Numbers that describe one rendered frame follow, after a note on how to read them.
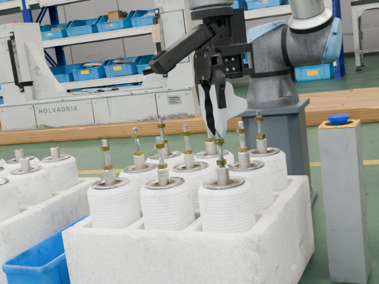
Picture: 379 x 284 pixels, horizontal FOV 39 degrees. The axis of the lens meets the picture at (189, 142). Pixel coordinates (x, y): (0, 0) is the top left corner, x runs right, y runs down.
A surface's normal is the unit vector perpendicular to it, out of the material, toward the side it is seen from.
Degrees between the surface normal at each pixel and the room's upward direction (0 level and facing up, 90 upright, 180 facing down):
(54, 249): 88
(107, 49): 90
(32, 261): 88
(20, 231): 90
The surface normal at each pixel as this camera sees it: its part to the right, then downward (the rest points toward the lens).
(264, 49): -0.46, 0.21
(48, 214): 0.92, -0.04
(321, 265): -0.12, -0.98
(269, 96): -0.22, -0.11
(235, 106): 0.35, 0.03
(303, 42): -0.60, 0.61
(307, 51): -0.40, 0.60
